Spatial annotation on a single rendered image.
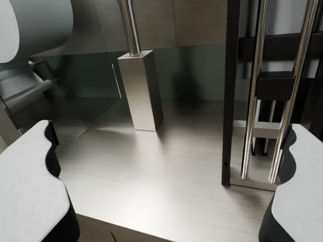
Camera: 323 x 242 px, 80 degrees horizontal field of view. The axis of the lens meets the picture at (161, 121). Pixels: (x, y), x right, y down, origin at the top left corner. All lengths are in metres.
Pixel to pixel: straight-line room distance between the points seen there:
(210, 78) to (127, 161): 0.49
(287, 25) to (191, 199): 0.38
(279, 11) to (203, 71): 0.52
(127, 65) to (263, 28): 0.41
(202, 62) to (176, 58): 0.11
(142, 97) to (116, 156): 0.21
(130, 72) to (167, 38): 0.27
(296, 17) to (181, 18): 0.51
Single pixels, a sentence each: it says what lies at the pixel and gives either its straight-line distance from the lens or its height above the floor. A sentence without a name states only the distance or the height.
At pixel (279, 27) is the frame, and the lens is 0.38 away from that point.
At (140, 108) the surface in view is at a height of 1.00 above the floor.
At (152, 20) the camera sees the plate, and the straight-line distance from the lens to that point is 0.87.
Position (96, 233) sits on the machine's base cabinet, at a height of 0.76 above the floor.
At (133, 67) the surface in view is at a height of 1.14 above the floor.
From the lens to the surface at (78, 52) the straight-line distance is 0.84.
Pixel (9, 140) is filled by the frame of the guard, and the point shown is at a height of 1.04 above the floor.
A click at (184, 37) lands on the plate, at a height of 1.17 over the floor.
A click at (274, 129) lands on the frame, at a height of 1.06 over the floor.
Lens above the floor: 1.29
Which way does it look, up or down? 31 degrees down
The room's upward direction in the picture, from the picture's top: 9 degrees counter-clockwise
